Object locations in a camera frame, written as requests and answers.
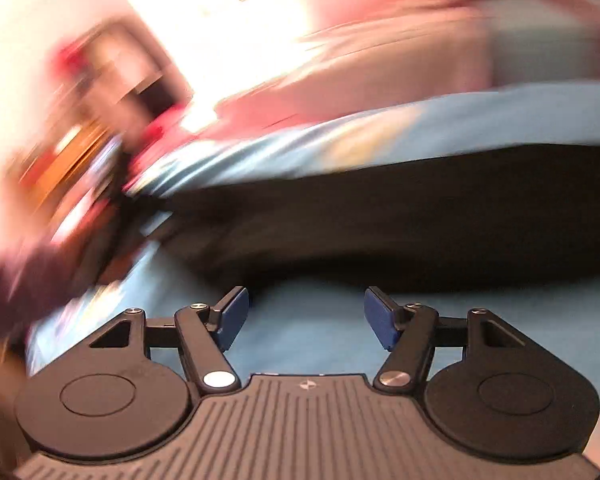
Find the teal and grey patterned pillow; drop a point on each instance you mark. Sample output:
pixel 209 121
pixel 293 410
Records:
pixel 550 42

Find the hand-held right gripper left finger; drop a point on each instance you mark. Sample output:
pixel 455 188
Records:
pixel 232 319

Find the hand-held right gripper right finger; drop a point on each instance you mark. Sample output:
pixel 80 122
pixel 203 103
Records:
pixel 380 321

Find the blue floral bedsheet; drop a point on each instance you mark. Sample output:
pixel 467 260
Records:
pixel 310 330

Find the black pants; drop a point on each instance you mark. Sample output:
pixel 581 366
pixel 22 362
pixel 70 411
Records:
pixel 405 220

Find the pink and grey pillow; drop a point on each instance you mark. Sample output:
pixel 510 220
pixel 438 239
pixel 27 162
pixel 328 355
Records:
pixel 375 60

